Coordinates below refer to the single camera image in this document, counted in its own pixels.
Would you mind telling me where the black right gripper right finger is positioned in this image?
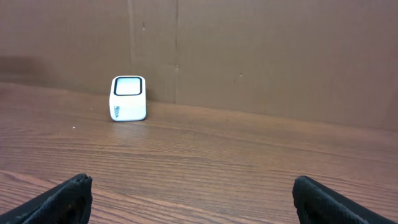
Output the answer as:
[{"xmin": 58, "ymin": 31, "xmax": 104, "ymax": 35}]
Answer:
[{"xmin": 292, "ymin": 175, "xmax": 396, "ymax": 224}]

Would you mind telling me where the white barcode scanner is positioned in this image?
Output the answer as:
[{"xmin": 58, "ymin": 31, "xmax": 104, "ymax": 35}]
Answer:
[{"xmin": 109, "ymin": 76, "xmax": 147, "ymax": 122}]

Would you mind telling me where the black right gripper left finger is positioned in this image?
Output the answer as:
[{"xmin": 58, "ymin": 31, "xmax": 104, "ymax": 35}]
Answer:
[{"xmin": 1, "ymin": 174, "xmax": 93, "ymax": 224}]

